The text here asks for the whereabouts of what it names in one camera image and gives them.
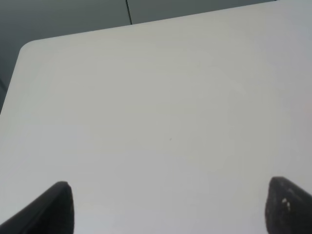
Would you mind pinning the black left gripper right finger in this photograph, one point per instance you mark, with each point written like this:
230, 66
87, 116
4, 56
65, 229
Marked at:
288, 208

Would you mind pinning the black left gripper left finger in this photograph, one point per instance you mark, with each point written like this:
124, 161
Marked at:
51, 213

